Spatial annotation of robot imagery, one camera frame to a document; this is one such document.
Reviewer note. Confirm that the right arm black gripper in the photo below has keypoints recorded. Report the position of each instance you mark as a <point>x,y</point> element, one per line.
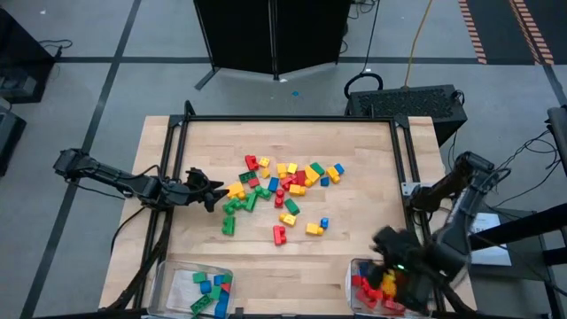
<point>398,248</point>

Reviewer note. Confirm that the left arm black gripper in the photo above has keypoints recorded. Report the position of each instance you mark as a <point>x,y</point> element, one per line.
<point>195,190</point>

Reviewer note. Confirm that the green stud block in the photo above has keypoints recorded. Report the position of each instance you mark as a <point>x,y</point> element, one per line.
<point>228,225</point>
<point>262,192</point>
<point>250,201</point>
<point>231,206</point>

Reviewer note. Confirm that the large yellow stud block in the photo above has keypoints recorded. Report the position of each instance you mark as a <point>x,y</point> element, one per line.
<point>390,283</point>

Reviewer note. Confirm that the small yellow four-stud block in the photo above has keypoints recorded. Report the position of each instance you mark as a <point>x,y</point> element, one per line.
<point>264,161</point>

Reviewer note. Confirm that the small green block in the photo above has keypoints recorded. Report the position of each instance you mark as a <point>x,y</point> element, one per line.
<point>199,277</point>
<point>215,292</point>
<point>227,278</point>

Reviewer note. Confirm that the small blue block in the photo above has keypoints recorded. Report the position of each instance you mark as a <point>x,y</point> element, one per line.
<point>218,279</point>
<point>205,287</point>
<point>224,297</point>
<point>339,168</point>
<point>324,181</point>

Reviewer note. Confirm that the small red block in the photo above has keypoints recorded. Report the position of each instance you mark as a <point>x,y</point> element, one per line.
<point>253,182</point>
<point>226,287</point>

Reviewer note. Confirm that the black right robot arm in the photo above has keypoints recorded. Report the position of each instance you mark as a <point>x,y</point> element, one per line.
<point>443,188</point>

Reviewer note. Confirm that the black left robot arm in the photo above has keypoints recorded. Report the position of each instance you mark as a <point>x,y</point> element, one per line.
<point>128,186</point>

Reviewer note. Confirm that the red notched block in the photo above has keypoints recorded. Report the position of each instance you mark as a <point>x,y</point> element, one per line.
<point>251,162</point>

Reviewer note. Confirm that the clear plastic bin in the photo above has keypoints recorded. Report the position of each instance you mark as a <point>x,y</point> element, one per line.
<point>155,288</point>
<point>349,297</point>

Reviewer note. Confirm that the white printed sheet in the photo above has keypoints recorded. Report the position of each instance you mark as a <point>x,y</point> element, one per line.
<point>494,257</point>

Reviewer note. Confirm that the black metal beam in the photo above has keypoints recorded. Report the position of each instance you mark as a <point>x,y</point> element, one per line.
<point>522,223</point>

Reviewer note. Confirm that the black perforated computer case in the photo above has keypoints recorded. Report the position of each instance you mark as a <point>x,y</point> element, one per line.
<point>407,104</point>

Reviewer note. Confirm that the black folding partition screen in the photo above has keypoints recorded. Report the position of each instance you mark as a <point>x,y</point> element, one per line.
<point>239,35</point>

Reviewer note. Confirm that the black equipment box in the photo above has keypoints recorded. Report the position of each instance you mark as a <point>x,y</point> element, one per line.
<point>9,137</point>

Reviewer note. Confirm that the black cabinet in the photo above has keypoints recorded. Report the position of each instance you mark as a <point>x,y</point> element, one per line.
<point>17,49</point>

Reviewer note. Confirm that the black camera bracket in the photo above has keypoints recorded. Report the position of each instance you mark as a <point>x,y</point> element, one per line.
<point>239,313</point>

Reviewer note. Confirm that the black post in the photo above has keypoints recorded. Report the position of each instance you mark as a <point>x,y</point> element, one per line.
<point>559,133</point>

